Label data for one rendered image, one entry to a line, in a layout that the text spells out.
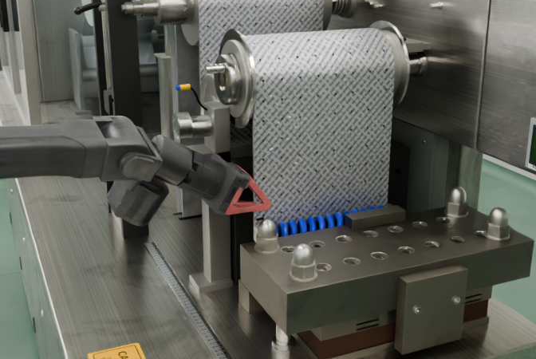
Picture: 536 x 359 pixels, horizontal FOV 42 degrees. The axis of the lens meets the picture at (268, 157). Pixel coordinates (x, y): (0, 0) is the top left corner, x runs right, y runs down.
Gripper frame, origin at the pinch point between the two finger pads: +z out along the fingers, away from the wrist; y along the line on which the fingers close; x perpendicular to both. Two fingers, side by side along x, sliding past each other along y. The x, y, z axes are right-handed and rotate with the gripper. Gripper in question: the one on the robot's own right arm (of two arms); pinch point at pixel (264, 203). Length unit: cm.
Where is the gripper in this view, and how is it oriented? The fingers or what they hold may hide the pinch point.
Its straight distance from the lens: 105.4
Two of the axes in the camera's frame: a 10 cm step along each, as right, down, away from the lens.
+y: 4.0, 2.8, -8.7
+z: 7.9, 3.9, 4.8
